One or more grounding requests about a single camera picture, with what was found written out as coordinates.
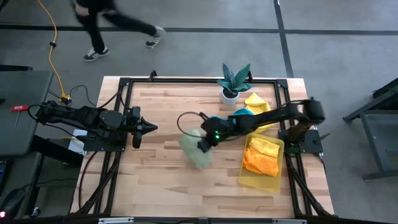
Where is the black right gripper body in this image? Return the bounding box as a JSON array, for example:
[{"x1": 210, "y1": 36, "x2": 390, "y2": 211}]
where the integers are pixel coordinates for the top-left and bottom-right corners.
[{"x1": 200, "y1": 116, "x2": 238, "y2": 146}]

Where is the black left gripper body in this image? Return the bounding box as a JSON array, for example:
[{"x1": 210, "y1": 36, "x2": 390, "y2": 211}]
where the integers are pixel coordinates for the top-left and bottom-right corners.
[{"x1": 123, "y1": 105, "x2": 146, "y2": 150}]

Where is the light green microfiber towel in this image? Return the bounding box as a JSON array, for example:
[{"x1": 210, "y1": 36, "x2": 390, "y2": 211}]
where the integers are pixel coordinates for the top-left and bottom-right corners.
[{"x1": 178, "y1": 128, "x2": 215, "y2": 170}]

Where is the yellow microfiber towel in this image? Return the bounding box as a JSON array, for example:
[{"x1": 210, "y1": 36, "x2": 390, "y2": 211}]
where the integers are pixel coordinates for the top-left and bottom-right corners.
[
  {"x1": 244, "y1": 92, "x2": 275, "y2": 134},
  {"x1": 248, "y1": 136, "x2": 281, "y2": 159}
]

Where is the orange microfiber towel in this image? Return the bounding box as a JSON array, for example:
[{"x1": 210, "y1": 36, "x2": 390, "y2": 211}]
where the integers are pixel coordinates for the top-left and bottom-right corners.
[{"x1": 242, "y1": 147, "x2": 280, "y2": 178}]

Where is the yellow translucent plastic bin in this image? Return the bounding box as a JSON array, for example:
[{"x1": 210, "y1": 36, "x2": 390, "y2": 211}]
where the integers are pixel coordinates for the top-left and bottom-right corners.
[{"x1": 238, "y1": 134, "x2": 285, "y2": 193}]

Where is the teal microfiber towel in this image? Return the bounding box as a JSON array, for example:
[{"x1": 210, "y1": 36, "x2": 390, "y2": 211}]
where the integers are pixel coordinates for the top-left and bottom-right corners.
[{"x1": 209, "y1": 107, "x2": 250, "y2": 123}]

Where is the snake plant in white pot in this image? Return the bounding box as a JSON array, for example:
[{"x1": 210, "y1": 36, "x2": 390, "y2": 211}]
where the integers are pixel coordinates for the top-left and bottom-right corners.
[{"x1": 216, "y1": 63, "x2": 254, "y2": 106}]

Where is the person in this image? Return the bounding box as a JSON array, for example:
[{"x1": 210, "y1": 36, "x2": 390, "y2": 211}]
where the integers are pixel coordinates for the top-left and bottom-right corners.
[{"x1": 70, "y1": 0, "x2": 166, "y2": 63}]

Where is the grey side table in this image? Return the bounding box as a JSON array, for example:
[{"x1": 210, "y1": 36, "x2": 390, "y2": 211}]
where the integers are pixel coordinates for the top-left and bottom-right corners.
[{"x1": 0, "y1": 70, "x2": 54, "y2": 157}]

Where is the black device with indicator light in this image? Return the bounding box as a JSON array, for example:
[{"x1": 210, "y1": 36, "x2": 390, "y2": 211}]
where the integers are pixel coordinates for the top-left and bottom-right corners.
[{"x1": 0, "y1": 187, "x2": 28, "y2": 220}]

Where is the black metal bench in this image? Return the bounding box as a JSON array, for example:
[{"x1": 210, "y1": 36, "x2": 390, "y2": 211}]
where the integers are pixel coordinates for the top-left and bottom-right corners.
[{"x1": 341, "y1": 77, "x2": 398, "y2": 183}]

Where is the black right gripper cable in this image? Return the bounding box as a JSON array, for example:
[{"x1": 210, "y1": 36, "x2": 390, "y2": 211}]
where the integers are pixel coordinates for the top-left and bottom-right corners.
[{"x1": 176, "y1": 111, "x2": 210, "y2": 138}]

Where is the black aluminium table frame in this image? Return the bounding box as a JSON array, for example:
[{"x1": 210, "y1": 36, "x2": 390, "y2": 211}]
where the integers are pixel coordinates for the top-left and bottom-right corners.
[{"x1": 70, "y1": 70, "x2": 335, "y2": 218}]

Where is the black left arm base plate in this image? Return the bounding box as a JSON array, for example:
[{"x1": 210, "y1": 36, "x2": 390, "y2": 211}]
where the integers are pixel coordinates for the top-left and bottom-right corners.
[{"x1": 81, "y1": 129, "x2": 126, "y2": 152}]

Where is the thin black floor cable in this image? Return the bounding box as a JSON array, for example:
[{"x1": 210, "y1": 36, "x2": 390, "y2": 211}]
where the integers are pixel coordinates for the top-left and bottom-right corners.
[{"x1": 51, "y1": 84, "x2": 98, "y2": 107}]

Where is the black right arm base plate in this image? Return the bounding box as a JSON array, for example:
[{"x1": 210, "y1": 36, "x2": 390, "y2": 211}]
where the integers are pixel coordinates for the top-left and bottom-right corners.
[{"x1": 278, "y1": 129, "x2": 331, "y2": 156}]

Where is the silver metal bracket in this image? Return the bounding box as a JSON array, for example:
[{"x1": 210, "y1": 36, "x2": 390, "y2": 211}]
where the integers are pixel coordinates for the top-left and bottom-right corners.
[
  {"x1": 272, "y1": 218, "x2": 308, "y2": 224},
  {"x1": 98, "y1": 217, "x2": 134, "y2": 224}
]

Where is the red-handled hex key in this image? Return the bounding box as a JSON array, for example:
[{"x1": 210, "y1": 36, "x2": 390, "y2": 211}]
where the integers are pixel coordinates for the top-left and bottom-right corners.
[{"x1": 11, "y1": 105, "x2": 30, "y2": 130}]

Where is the yellow extension cable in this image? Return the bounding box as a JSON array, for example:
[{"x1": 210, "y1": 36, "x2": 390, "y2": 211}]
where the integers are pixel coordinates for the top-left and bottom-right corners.
[{"x1": 36, "y1": 0, "x2": 72, "y2": 105}]

